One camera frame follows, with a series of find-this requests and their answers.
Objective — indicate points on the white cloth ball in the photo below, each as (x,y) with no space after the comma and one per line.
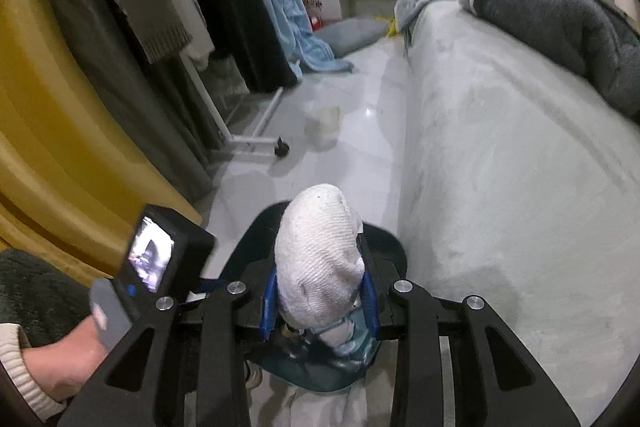
(315,252)

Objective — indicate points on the person's left hand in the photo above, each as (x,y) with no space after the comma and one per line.
(65,357)

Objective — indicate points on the black hanging garment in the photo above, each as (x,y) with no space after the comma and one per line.
(250,7)

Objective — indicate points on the translucent plastic cup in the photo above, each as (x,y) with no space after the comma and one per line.
(325,127)

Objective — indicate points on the yellow curtain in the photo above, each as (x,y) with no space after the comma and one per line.
(60,132)

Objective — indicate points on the white clothes rack frame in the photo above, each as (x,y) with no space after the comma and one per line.
(250,142)

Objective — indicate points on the grey floor cushion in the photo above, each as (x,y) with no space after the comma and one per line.
(350,34)

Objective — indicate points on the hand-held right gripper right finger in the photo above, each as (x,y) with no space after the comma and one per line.
(371,302)

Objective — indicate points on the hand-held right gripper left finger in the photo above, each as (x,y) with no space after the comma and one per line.
(268,302)

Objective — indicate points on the person's left forearm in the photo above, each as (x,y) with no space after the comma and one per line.
(35,297)

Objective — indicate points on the bed with grey sheet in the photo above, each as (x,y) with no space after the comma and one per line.
(500,207)

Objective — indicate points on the small red item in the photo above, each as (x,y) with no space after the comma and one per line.
(316,23)

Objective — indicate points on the dark grey fleece blanket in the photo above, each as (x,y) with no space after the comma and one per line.
(565,22)

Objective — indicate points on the black trash bin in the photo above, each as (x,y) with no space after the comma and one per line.
(385,252)

